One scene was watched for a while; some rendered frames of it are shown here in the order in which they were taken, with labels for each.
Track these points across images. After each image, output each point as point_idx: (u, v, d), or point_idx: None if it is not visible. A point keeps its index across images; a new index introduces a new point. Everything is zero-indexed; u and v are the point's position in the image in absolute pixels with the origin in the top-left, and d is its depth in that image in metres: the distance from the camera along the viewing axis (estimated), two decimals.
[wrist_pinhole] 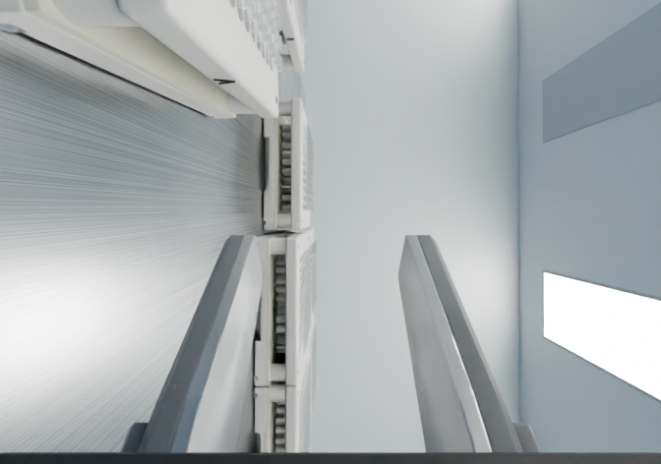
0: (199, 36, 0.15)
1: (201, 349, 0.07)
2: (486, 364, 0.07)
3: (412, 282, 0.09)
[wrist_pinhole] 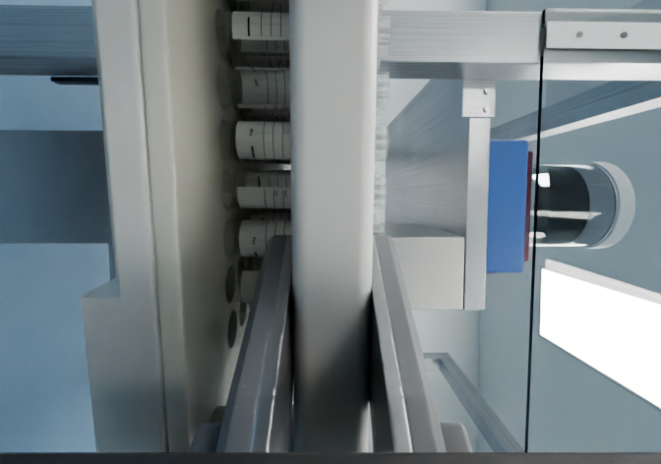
0: None
1: (264, 349, 0.07)
2: (422, 364, 0.07)
3: None
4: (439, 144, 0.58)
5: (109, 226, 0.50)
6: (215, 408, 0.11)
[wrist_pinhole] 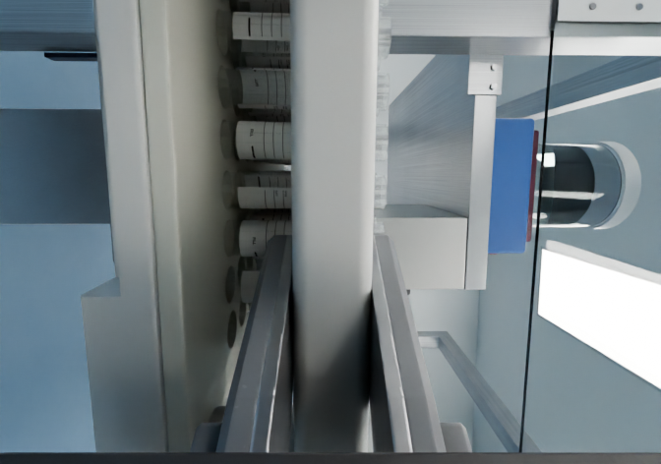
0: None
1: (264, 349, 0.07)
2: (422, 364, 0.07)
3: None
4: (443, 122, 0.57)
5: (110, 206, 0.50)
6: (215, 408, 0.11)
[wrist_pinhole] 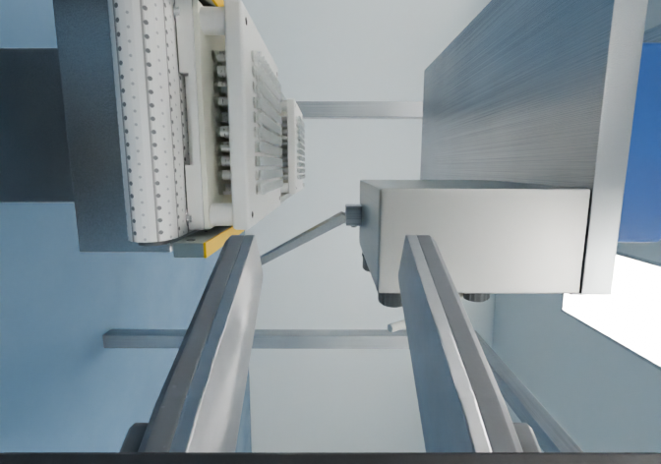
0: (254, 224, 0.41)
1: (201, 349, 0.07)
2: (486, 364, 0.07)
3: (412, 282, 0.09)
4: (531, 62, 0.41)
5: (74, 174, 0.35)
6: (213, 203, 0.40)
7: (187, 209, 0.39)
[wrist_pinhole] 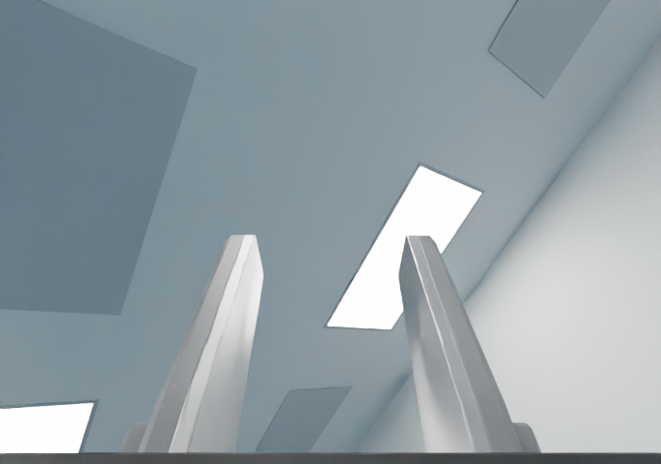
0: None
1: (201, 349, 0.07)
2: (486, 364, 0.07)
3: (412, 282, 0.09)
4: None
5: None
6: None
7: None
